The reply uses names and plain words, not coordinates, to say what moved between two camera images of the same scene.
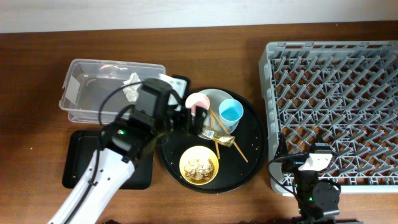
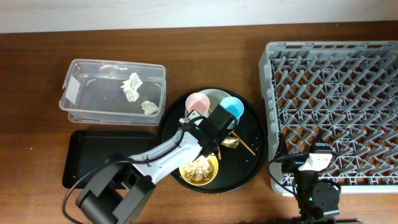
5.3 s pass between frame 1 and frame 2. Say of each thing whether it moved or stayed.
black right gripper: stayed
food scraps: stayed
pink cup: stayed
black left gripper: moved
